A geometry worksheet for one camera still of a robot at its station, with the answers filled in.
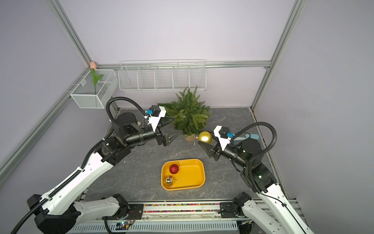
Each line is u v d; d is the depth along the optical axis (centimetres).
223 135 48
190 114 80
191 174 87
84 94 79
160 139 52
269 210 44
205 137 57
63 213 40
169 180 80
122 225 72
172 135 53
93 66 89
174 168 84
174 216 73
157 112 49
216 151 52
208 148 51
